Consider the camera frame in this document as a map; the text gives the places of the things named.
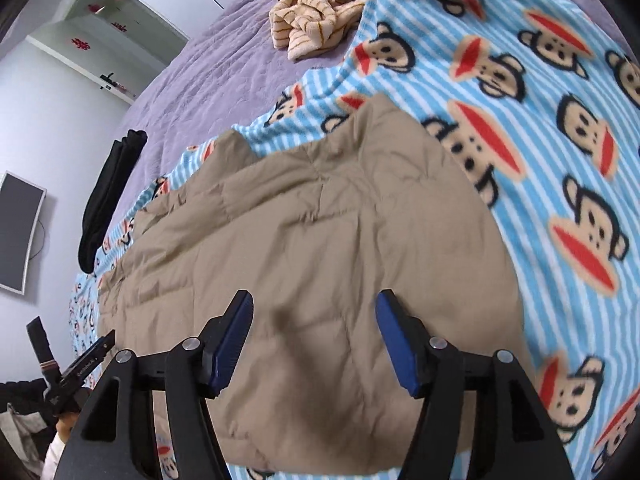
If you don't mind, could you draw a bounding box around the blue striped monkey print blanket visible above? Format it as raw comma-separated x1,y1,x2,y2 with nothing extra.
67,0,640,480

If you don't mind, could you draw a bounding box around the white framed monitor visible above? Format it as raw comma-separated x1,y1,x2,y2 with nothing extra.
0,170,48,295

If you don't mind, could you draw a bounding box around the purple bedspread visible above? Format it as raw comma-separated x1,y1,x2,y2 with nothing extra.
97,0,608,241

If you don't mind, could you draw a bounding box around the black folded garment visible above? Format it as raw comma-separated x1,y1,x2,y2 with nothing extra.
76,129,148,273

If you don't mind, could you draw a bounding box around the person's left forearm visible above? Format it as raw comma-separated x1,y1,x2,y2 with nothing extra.
41,432,72,480

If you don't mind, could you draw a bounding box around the person's left hand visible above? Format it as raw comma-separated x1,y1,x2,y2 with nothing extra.
54,410,84,437

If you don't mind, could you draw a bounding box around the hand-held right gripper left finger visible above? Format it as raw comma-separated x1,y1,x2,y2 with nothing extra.
52,289,256,480

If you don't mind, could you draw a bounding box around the yellow striped fleece garment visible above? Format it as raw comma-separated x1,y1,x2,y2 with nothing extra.
269,0,581,63

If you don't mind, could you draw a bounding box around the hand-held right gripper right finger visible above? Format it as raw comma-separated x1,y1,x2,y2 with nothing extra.
375,288,576,480

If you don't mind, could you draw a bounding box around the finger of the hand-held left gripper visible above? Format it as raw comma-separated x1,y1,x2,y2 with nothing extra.
27,316,64,386
97,329,119,357

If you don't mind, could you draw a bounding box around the beige puffer jacket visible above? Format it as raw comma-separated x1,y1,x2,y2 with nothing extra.
97,92,531,476

